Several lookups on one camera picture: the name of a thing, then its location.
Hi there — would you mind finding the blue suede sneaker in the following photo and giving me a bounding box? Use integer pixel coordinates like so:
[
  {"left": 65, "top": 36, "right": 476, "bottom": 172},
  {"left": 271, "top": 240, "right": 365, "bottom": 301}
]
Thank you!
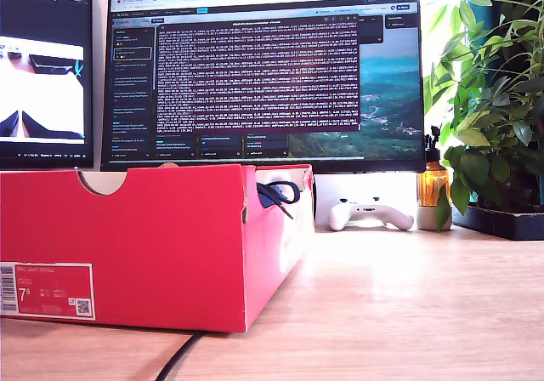
[{"left": 256, "top": 180, "right": 305, "bottom": 220}]

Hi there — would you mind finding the red cardboard shoebox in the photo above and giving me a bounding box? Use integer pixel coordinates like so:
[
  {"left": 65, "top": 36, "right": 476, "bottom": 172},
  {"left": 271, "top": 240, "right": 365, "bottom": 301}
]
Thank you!
[{"left": 0, "top": 162, "right": 316, "bottom": 334}]

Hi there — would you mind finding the wide black computer monitor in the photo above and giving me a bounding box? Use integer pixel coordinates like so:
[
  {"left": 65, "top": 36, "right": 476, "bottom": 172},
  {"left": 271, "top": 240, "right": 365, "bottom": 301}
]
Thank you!
[{"left": 100, "top": 0, "right": 428, "bottom": 173}]

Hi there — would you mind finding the white game controller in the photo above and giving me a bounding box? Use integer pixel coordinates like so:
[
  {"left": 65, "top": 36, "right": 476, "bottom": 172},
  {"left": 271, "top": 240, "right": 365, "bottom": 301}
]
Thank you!
[{"left": 328, "top": 196, "right": 416, "bottom": 231}]

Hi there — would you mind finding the amber glass pump bottle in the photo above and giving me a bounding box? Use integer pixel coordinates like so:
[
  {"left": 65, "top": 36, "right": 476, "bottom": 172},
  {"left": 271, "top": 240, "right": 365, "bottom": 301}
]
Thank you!
[{"left": 417, "top": 124, "right": 451, "bottom": 207}]

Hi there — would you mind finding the small cream ceramic pot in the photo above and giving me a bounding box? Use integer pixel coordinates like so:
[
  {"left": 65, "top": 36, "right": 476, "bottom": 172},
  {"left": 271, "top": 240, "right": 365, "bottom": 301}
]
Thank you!
[{"left": 417, "top": 204, "right": 454, "bottom": 231}]

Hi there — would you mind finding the green leafy houseplant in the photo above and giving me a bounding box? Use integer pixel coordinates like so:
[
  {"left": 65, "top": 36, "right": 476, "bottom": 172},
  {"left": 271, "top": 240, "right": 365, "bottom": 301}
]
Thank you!
[{"left": 424, "top": 0, "right": 544, "bottom": 216}]

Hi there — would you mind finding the black planter tray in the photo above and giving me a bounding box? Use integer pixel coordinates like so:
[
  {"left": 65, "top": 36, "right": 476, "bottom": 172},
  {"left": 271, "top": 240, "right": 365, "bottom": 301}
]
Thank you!
[{"left": 452, "top": 204, "right": 544, "bottom": 241}]

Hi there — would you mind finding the narrow black computer monitor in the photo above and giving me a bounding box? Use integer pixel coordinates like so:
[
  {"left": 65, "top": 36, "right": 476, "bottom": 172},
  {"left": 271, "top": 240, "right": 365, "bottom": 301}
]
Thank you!
[{"left": 0, "top": 0, "right": 94, "bottom": 169}]

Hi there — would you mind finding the black table cable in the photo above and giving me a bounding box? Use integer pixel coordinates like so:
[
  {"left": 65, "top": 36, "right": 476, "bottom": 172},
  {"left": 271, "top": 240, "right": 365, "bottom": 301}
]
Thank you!
[{"left": 155, "top": 332, "right": 205, "bottom": 381}]

